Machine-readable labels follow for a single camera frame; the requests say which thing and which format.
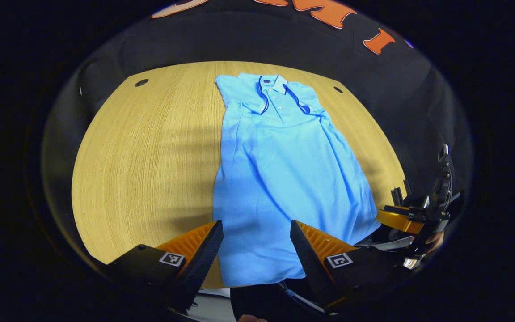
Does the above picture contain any person's dark clothing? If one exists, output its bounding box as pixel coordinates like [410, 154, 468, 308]
[230, 277, 329, 322]

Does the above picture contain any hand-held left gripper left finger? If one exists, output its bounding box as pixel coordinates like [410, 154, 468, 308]
[105, 220, 224, 314]

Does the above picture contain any light blue T-shirt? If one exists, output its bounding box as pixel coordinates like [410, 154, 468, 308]
[213, 73, 381, 288]

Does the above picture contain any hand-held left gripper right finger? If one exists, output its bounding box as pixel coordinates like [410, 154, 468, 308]
[290, 219, 412, 314]

